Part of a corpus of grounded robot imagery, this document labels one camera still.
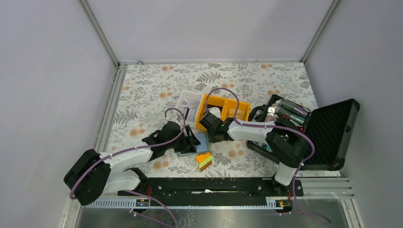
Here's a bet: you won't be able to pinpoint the green card holder wallet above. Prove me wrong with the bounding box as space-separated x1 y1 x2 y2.
176 133 210 157

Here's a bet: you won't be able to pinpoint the yellow plastic divided bin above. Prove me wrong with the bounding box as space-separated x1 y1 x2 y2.
195 94 251 131

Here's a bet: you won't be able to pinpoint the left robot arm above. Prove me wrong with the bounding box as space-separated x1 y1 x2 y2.
63 121 207 206

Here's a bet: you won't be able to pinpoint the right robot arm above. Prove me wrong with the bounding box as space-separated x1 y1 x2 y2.
199 112 315 196

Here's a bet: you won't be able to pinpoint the orange green sticky notes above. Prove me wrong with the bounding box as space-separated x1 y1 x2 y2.
195 152 213 171

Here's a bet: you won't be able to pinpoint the white plastic bin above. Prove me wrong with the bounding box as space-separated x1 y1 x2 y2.
176 90 203 123

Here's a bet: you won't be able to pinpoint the black poker chip case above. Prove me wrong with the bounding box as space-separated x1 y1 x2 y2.
246 94 361 171

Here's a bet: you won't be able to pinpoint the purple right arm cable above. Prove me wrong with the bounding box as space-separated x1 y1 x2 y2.
204 87 332 226

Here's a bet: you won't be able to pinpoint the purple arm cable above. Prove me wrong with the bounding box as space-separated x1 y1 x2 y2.
204 87 332 226
69 108 187 228

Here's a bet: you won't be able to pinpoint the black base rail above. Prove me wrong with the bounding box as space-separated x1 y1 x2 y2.
134 173 304 207

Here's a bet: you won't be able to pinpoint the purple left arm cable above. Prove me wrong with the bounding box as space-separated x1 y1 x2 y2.
69 108 187 228

